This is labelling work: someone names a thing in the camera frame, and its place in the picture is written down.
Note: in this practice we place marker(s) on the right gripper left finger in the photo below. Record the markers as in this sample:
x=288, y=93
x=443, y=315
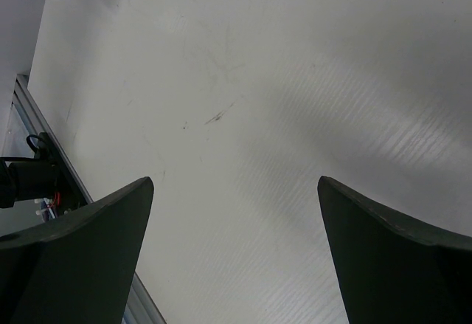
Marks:
x=79, y=267

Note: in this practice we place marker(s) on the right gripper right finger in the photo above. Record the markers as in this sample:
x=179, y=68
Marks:
x=391, y=267

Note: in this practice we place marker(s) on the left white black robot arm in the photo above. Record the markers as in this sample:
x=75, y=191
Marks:
x=27, y=178

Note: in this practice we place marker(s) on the aluminium mounting rail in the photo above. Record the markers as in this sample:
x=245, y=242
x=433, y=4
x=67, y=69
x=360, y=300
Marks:
x=140, y=307

